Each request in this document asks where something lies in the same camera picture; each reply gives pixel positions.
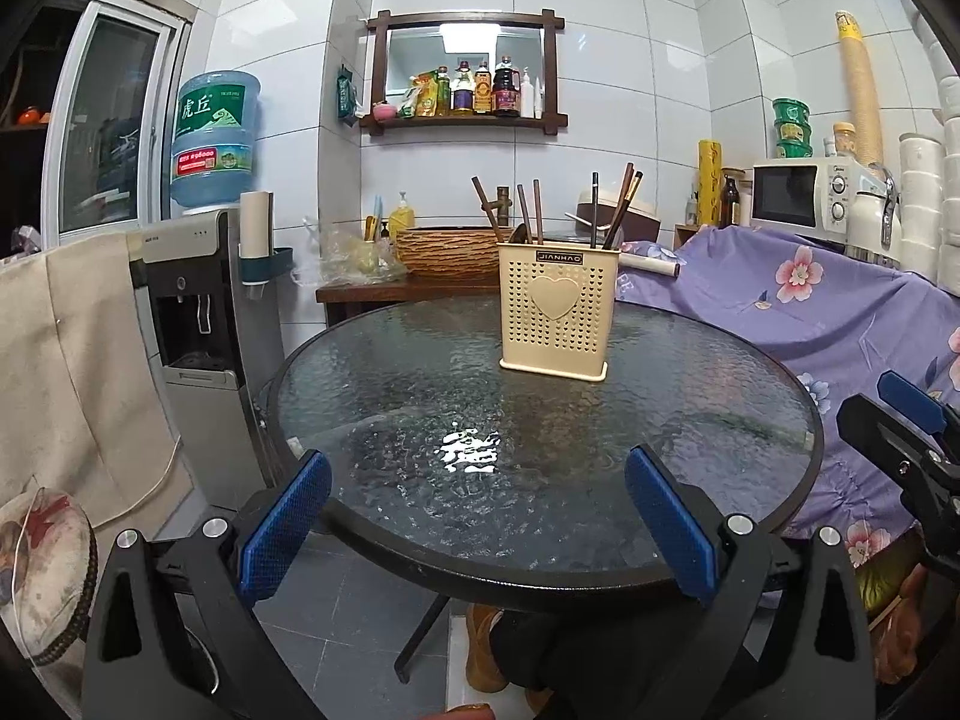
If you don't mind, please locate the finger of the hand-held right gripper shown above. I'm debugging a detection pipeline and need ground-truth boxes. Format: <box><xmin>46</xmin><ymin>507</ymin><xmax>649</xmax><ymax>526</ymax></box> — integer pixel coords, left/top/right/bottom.
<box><xmin>835</xmin><ymin>393</ymin><xmax>952</xmax><ymax>500</ymax></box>
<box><xmin>876</xmin><ymin>370</ymin><xmax>960</xmax><ymax>452</ymax></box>

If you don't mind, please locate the aluminium framed window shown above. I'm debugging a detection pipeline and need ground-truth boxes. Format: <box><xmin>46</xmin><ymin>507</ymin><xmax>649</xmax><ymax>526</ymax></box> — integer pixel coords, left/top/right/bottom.
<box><xmin>43</xmin><ymin>0</ymin><xmax>197</xmax><ymax>242</ymax></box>

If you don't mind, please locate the yellow packet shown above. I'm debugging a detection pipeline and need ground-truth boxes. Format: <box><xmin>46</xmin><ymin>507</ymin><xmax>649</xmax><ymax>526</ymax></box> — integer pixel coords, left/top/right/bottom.
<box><xmin>397</xmin><ymin>73</ymin><xmax>440</xmax><ymax>119</ymax></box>

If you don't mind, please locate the blue water jug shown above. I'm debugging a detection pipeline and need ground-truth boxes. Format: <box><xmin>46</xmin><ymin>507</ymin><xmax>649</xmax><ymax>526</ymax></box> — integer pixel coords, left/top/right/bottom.
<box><xmin>170</xmin><ymin>70</ymin><xmax>263</xmax><ymax>215</ymax></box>

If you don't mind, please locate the stack of white cups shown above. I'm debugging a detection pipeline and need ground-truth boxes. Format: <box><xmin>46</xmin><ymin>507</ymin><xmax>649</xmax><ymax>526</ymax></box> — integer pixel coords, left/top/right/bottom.
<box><xmin>895</xmin><ymin>0</ymin><xmax>960</xmax><ymax>284</ymax></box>

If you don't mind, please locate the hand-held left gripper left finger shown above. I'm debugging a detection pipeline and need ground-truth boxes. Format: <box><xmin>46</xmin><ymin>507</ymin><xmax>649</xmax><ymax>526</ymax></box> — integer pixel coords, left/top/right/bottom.
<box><xmin>81</xmin><ymin>448</ymin><xmax>334</xmax><ymax>720</ymax></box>

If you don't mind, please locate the printed round cushion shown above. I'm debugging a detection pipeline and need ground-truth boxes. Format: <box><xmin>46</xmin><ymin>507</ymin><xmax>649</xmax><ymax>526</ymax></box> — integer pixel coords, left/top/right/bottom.
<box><xmin>0</xmin><ymin>486</ymin><xmax>100</xmax><ymax>667</ymax></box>

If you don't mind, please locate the white and brown rice cooker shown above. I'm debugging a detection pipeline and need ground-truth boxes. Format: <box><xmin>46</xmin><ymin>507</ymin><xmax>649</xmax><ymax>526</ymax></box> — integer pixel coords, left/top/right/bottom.
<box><xmin>575</xmin><ymin>187</ymin><xmax>662</xmax><ymax>246</ymax></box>

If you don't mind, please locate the wooden counter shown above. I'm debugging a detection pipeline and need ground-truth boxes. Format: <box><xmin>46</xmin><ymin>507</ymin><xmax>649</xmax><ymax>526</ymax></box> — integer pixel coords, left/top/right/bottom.
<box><xmin>315</xmin><ymin>273</ymin><xmax>505</xmax><ymax>329</ymax></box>

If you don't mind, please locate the white electric kettle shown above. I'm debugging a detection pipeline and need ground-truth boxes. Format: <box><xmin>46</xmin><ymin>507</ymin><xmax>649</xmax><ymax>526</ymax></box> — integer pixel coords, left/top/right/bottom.
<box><xmin>845</xmin><ymin>168</ymin><xmax>906</xmax><ymax>272</ymax></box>

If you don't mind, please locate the teal cup holder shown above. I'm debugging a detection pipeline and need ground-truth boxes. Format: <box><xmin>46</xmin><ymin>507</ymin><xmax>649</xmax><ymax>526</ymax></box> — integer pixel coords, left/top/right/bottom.
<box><xmin>243</xmin><ymin>242</ymin><xmax>299</xmax><ymax>291</ymax></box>

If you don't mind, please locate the white paper cup stack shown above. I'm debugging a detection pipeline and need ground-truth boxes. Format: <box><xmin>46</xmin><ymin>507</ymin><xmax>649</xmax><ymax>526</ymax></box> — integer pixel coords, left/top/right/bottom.
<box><xmin>239</xmin><ymin>190</ymin><xmax>273</xmax><ymax>260</ymax></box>

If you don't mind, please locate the yellow roll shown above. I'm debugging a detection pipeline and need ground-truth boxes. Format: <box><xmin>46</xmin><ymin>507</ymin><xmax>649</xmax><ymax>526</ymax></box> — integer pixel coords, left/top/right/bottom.
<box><xmin>697</xmin><ymin>138</ymin><xmax>725</xmax><ymax>227</ymax></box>

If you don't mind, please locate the tall beige paper cup stack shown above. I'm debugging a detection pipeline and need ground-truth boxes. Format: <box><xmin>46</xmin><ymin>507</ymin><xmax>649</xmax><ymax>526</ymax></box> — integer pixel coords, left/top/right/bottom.
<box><xmin>834</xmin><ymin>10</ymin><xmax>887</xmax><ymax>167</ymax></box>

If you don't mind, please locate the white microwave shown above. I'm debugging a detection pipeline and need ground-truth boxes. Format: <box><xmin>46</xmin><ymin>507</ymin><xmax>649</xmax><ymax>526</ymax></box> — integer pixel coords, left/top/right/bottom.
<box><xmin>751</xmin><ymin>157</ymin><xmax>854</xmax><ymax>239</ymax></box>

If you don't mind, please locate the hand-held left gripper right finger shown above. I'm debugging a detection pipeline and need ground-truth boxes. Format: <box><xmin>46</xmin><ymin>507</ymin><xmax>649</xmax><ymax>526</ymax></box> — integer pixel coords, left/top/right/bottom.
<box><xmin>624</xmin><ymin>444</ymin><xmax>878</xmax><ymax>720</ymax></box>

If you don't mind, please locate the purple floral sheet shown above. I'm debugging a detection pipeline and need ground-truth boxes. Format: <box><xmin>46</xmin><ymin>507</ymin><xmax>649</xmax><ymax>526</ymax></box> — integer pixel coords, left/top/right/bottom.
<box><xmin>613</xmin><ymin>223</ymin><xmax>960</xmax><ymax>565</ymax></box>

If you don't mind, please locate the person's dark trouser leg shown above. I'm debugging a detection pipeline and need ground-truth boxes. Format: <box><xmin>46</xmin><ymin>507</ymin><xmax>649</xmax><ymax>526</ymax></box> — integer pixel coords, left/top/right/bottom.
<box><xmin>489</xmin><ymin>606</ymin><xmax>722</xmax><ymax>720</ymax></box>

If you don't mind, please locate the black table leg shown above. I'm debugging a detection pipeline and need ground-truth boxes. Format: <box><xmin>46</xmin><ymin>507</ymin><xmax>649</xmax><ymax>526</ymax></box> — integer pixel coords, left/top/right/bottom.
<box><xmin>393</xmin><ymin>592</ymin><xmax>452</xmax><ymax>685</ymax></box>

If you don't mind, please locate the purple label bottle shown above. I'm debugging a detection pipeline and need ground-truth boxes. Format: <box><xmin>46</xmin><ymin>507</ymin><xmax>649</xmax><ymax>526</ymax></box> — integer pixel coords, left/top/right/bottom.
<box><xmin>451</xmin><ymin>59</ymin><xmax>476</xmax><ymax>116</ymax></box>

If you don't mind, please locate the brass faucet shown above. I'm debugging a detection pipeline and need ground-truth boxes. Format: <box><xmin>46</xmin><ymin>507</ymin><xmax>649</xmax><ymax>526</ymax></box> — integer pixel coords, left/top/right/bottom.
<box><xmin>480</xmin><ymin>183</ymin><xmax>520</xmax><ymax>230</ymax></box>

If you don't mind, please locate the wicker pattern basin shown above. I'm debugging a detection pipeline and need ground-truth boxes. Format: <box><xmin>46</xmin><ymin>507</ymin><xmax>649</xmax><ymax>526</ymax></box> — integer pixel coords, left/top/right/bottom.
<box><xmin>394</xmin><ymin>224</ymin><xmax>512</xmax><ymax>277</ymax></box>

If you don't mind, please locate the brown shoe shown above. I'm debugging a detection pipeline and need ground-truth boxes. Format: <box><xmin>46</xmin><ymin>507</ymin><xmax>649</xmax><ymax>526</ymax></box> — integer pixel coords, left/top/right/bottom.
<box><xmin>463</xmin><ymin>603</ymin><xmax>527</xmax><ymax>692</ymax></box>

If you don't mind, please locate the beige perforated utensil holder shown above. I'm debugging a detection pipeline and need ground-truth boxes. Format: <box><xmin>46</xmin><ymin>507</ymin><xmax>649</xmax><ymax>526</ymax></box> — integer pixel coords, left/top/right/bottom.
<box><xmin>498</xmin><ymin>241</ymin><xmax>620</xmax><ymax>385</ymax></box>

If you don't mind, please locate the white cable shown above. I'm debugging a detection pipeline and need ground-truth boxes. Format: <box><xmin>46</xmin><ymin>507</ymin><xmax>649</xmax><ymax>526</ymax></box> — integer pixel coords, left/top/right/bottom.
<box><xmin>13</xmin><ymin>431</ymin><xmax>182</xmax><ymax>541</ymax></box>

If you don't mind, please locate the dark soy sauce bottle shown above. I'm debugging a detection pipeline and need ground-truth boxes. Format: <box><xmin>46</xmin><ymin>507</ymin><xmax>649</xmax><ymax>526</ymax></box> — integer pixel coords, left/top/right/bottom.
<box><xmin>492</xmin><ymin>54</ymin><xmax>521</xmax><ymax>118</ymax></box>

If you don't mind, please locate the wooden framed mirror shelf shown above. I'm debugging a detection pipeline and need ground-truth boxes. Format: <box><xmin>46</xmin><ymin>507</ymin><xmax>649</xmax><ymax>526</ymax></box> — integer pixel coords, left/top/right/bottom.
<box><xmin>358</xmin><ymin>9</ymin><xmax>570</xmax><ymax>138</ymax></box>

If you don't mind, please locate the colourful printed blanket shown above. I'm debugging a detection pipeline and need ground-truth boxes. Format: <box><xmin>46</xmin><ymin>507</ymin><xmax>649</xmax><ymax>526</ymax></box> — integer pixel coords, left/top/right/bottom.
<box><xmin>853</xmin><ymin>523</ymin><xmax>932</xmax><ymax>685</ymax></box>

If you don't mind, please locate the grey water dispenser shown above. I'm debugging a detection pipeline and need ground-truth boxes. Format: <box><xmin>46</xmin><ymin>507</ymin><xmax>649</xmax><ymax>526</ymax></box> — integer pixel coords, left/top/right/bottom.
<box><xmin>124</xmin><ymin>208</ymin><xmax>291</xmax><ymax>512</ymax></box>

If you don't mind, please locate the beige cloth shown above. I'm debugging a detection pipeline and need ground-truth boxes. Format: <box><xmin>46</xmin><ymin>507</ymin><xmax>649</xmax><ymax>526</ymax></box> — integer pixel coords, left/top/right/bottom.
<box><xmin>0</xmin><ymin>231</ymin><xmax>194</xmax><ymax>535</ymax></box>

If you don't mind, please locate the clear plastic bag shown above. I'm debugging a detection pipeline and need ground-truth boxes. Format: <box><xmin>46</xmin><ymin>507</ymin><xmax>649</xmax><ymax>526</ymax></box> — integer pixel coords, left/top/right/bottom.
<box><xmin>295</xmin><ymin>216</ymin><xmax>407</xmax><ymax>287</ymax></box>

